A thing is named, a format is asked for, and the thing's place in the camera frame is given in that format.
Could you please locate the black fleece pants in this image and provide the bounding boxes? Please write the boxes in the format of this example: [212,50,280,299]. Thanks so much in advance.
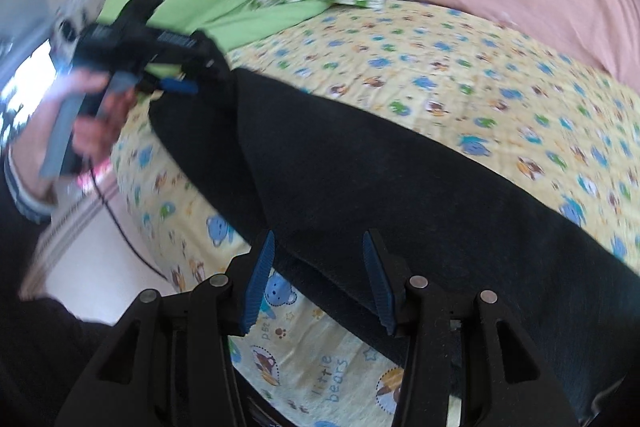
[149,58,639,426]

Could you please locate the person's left forearm sleeve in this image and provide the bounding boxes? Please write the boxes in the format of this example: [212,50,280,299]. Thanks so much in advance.
[3,150,58,225]

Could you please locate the person's left hand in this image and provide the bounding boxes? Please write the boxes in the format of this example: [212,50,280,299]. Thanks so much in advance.
[12,68,139,203]

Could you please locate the yellow bear print bedsheet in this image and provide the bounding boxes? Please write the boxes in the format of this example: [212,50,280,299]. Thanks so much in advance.
[112,1,639,426]

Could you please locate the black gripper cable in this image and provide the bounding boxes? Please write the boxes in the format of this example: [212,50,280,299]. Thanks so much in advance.
[86,156,172,283]

